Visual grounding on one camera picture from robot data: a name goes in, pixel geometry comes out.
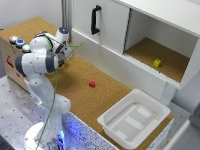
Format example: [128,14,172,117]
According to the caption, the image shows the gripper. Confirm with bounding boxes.
[56,45,73,68]

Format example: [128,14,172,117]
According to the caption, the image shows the green button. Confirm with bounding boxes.
[21,44,32,54]

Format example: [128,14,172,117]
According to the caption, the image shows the pink block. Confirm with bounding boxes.
[88,80,97,89]

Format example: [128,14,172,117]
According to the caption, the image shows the blue button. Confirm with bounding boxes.
[15,38,26,49]

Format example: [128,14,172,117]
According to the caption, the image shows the red button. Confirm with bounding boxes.
[9,35,19,45]

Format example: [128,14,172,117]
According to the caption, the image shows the white sliding door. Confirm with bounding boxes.
[72,0,131,55]

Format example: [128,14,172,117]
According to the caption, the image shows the yellow block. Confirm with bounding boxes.
[153,58,162,68]

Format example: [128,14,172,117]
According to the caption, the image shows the white plastic box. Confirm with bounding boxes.
[96,88,172,150]

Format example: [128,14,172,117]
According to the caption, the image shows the white cabinet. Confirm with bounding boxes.
[70,0,200,107]

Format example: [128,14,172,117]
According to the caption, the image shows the green cable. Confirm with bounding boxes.
[34,35,86,150]

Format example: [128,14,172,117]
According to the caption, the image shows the black door handle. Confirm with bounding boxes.
[90,4,102,36]

